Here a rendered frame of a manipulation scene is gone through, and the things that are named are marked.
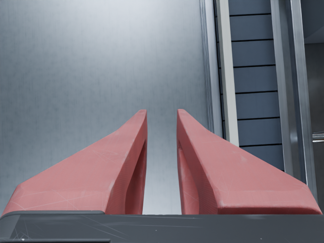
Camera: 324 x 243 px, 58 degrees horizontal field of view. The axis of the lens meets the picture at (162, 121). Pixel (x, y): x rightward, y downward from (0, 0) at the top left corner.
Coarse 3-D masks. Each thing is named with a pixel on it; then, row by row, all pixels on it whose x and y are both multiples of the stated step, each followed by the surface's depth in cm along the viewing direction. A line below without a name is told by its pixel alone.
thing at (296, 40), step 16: (288, 0) 35; (288, 16) 35; (288, 32) 36; (304, 64) 34; (304, 80) 34; (304, 96) 34; (304, 112) 34; (304, 128) 34; (304, 144) 34; (304, 160) 34; (304, 176) 34
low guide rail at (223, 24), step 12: (216, 0) 41; (228, 12) 39; (228, 24) 39; (228, 36) 39; (228, 48) 39; (228, 60) 39; (228, 72) 39; (228, 84) 39; (228, 96) 39; (228, 108) 39; (228, 120) 39; (228, 132) 39
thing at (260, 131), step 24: (240, 0) 43; (264, 0) 43; (216, 24) 43; (240, 24) 43; (264, 24) 43; (216, 48) 46; (240, 48) 43; (264, 48) 43; (240, 72) 42; (264, 72) 43; (240, 96) 42; (264, 96) 42; (240, 120) 43; (264, 120) 42; (240, 144) 42; (264, 144) 42
